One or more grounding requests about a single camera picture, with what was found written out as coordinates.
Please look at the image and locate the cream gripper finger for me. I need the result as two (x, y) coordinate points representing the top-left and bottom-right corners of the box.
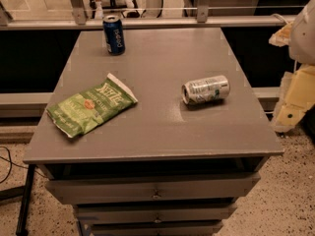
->
(269, 22), (293, 47)
(271, 64), (315, 133)

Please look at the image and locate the silver green 7up can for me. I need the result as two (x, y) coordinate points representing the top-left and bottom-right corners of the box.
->
(181, 75), (230, 105)

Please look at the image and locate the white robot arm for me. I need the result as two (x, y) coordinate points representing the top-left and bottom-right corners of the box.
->
(269, 0), (315, 133)

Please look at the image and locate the blue Pepsi can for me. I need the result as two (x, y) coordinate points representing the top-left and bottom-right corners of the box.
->
(103, 15), (125, 55)

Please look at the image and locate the grey drawer cabinet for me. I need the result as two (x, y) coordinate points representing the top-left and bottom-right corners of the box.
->
(25, 29), (282, 236)

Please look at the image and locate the person's right white shoe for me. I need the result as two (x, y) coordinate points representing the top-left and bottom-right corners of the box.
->
(125, 0), (135, 9)

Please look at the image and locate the person's white shoe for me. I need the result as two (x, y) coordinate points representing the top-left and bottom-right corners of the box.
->
(94, 2), (103, 20)
(125, 0), (135, 9)

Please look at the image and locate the person's left white shoe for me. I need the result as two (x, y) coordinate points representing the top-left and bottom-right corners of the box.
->
(94, 2), (103, 20)

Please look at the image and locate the green Kettle chips bag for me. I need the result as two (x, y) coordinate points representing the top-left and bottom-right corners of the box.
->
(47, 74), (138, 138)

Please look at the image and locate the black metal stand leg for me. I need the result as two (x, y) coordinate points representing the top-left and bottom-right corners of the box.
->
(16, 164), (35, 236)

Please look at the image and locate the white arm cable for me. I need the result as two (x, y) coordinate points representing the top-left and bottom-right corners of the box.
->
(271, 13), (290, 26)

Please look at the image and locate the black floor cable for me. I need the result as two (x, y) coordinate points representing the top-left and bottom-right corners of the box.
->
(0, 146), (31, 185)

